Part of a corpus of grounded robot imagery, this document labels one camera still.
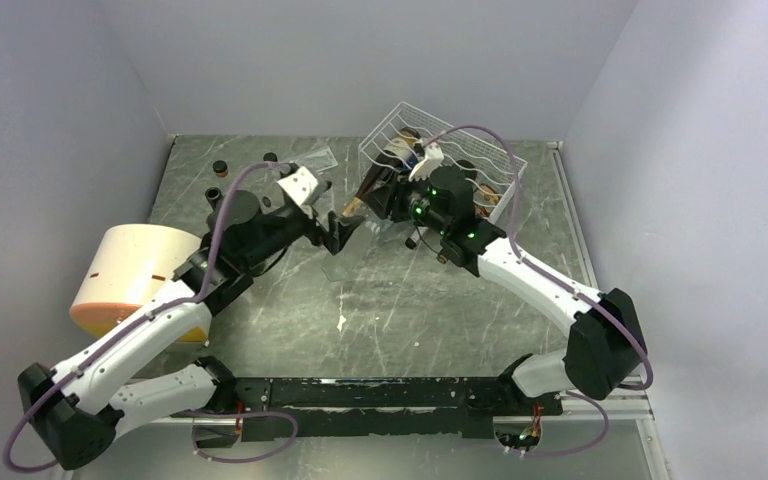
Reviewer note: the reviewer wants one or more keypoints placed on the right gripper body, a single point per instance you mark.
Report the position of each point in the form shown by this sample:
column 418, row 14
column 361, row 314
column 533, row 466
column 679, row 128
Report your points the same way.
column 411, row 201

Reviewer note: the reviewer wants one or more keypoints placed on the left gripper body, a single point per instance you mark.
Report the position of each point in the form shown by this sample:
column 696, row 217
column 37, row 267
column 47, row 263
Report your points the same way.
column 298, row 223

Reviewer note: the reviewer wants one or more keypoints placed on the gold capped wine bottle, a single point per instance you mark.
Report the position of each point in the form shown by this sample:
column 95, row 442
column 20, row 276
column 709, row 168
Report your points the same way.
column 381, row 167

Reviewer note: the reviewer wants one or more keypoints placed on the brown label bottle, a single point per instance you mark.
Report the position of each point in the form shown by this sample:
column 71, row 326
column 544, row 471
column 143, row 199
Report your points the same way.
column 488, row 194

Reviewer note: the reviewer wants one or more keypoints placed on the dark green wine bottle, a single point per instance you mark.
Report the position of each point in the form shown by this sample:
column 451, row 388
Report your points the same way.
column 214, row 197

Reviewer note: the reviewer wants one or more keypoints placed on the silver capped dark bottle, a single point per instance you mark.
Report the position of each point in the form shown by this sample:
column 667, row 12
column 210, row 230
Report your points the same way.
column 414, row 240

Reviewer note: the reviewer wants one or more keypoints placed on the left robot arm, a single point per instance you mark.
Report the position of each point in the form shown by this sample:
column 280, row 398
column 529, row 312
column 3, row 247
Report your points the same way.
column 80, row 406

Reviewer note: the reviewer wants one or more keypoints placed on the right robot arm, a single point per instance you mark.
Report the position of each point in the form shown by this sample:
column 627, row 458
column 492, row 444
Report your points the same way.
column 604, row 341

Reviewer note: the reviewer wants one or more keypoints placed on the cream cylinder roll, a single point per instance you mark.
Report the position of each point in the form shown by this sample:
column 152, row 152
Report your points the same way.
column 131, row 264

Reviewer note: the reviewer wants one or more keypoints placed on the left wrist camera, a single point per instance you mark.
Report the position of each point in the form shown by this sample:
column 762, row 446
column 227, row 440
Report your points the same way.
column 304, row 187

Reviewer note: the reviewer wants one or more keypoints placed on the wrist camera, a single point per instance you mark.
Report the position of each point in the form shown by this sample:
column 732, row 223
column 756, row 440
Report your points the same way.
column 429, row 157
column 304, row 187

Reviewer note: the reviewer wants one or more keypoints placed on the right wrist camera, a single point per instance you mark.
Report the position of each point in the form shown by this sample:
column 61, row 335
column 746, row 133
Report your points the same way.
column 429, row 157

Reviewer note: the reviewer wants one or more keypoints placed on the white wire wine rack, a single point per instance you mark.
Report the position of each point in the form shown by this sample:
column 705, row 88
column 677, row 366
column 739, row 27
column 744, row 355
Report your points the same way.
column 484, row 160

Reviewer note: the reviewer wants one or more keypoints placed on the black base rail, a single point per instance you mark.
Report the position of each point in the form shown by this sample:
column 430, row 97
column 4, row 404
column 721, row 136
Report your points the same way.
column 473, row 407

